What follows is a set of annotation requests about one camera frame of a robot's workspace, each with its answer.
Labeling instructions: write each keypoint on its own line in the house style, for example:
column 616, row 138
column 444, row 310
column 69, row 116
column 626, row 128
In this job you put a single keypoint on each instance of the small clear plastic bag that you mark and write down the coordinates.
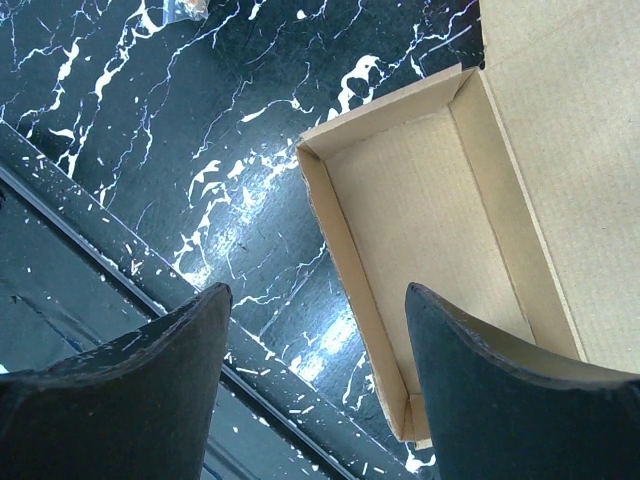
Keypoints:
column 180, row 10

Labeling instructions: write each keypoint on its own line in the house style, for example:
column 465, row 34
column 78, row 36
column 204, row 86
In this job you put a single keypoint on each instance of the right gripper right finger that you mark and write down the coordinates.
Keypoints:
column 499, row 407

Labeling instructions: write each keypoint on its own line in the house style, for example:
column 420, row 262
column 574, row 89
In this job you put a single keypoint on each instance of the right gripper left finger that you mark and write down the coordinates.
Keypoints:
column 137, row 407

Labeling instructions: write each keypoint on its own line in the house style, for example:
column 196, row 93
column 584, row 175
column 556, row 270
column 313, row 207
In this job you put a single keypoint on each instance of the brown cardboard box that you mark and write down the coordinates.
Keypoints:
column 511, row 190

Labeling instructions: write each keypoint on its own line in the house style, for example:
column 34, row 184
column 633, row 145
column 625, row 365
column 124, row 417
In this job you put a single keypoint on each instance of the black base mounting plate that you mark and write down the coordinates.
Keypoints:
column 72, row 279

